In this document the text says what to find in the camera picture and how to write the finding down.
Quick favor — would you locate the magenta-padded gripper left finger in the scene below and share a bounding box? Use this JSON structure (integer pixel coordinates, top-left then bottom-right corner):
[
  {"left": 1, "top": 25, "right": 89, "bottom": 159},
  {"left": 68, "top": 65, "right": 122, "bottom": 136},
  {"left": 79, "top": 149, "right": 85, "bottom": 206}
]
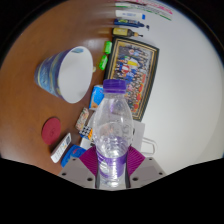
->
[{"left": 57, "top": 145, "right": 101, "bottom": 190}]

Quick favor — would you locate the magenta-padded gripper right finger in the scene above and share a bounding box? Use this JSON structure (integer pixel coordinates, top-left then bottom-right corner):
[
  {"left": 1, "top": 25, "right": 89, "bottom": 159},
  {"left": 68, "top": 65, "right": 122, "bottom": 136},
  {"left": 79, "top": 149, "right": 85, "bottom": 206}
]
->
[{"left": 124, "top": 145, "right": 167, "bottom": 190}]

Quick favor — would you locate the clear purple-capped water bottle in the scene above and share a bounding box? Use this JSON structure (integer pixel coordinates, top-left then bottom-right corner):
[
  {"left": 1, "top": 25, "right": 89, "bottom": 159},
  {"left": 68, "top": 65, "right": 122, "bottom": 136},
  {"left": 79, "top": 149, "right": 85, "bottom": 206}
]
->
[{"left": 91, "top": 78, "right": 135, "bottom": 188}]

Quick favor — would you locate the blue detergent bottle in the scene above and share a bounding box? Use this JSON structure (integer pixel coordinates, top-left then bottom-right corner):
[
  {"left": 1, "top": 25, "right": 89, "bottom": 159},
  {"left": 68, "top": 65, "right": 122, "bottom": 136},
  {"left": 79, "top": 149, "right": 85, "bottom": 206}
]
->
[{"left": 60, "top": 144, "right": 88, "bottom": 168}]

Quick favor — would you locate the white remote control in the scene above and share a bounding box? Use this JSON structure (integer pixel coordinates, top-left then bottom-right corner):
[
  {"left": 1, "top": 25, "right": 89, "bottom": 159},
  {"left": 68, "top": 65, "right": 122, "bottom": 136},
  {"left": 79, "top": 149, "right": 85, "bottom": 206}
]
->
[{"left": 50, "top": 132, "right": 73, "bottom": 164}]

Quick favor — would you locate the white printed paper gift bag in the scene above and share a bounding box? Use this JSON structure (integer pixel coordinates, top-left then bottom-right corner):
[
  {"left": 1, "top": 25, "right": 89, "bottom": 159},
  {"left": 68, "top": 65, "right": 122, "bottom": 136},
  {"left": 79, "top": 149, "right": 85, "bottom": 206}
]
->
[{"left": 79, "top": 111, "right": 158, "bottom": 157}]

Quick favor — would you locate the colourful puzzle cube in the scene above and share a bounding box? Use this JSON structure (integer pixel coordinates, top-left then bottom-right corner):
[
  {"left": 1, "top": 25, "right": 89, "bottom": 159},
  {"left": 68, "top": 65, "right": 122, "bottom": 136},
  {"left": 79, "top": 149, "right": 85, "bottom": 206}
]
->
[{"left": 79, "top": 124, "right": 94, "bottom": 141}]

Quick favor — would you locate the blue tissue pack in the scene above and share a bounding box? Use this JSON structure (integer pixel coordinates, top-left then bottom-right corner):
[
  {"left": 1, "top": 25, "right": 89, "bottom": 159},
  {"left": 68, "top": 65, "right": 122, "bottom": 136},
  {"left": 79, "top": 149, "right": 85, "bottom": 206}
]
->
[{"left": 88, "top": 84, "right": 105, "bottom": 111}]

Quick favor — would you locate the blue painted white-lined cup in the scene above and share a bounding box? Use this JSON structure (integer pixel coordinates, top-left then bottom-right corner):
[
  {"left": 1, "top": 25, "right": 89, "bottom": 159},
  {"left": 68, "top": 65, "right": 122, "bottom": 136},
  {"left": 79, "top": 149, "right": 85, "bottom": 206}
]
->
[{"left": 33, "top": 45, "right": 95, "bottom": 105}]

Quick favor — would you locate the framed group photo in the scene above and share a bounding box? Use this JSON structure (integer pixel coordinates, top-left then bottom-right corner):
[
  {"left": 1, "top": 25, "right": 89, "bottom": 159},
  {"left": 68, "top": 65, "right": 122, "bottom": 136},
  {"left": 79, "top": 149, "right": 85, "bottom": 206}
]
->
[{"left": 104, "top": 36, "right": 160, "bottom": 122}]

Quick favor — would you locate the amber pump bottle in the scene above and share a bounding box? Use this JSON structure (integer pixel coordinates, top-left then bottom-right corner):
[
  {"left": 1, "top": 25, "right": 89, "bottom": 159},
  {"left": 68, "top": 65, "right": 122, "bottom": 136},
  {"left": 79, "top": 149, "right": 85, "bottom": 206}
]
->
[{"left": 111, "top": 27, "right": 144, "bottom": 38}]

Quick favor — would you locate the dark blue pump bottle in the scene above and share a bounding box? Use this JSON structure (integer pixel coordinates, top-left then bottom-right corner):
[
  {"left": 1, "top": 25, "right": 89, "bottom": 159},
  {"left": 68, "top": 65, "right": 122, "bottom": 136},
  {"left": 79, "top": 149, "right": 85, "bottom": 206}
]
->
[{"left": 113, "top": 18, "right": 150, "bottom": 31}]

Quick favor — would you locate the white bottle with blue cap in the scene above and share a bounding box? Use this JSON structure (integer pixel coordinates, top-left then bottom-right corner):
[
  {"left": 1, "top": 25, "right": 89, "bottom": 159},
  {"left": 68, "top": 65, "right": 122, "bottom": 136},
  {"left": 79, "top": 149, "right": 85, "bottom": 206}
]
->
[{"left": 115, "top": 9, "right": 147, "bottom": 21}]

